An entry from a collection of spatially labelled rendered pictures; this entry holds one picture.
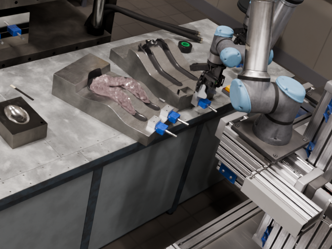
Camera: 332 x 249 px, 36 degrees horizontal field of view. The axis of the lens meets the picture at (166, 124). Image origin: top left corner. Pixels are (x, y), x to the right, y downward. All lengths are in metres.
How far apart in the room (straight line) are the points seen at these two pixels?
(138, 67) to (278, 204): 1.01
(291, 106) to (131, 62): 0.93
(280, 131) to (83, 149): 0.76
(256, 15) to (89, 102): 0.81
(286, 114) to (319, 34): 2.74
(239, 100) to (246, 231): 1.12
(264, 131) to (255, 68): 0.26
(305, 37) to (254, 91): 2.89
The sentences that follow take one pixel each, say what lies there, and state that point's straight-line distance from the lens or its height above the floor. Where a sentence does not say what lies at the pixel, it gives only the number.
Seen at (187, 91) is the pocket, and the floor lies 0.87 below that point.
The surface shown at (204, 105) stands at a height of 0.89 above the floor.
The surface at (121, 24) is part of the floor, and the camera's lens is 4.73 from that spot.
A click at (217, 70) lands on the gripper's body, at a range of 2.20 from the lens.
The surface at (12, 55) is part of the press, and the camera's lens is 2.59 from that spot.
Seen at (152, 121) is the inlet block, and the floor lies 0.88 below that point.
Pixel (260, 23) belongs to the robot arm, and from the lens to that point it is 1.80.
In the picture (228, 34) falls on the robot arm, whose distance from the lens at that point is 2.12.
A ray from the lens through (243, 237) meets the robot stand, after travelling 2.73.
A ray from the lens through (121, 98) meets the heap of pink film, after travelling 2.17.
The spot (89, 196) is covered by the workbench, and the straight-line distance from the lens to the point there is 2.27.
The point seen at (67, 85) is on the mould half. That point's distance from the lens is 2.23.
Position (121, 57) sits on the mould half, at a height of 0.86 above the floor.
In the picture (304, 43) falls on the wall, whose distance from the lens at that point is 4.68.
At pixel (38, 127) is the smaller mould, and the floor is 0.87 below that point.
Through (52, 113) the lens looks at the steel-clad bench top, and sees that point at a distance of 2.21.
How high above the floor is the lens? 2.15
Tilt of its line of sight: 37 degrees down
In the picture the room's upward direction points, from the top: 15 degrees clockwise
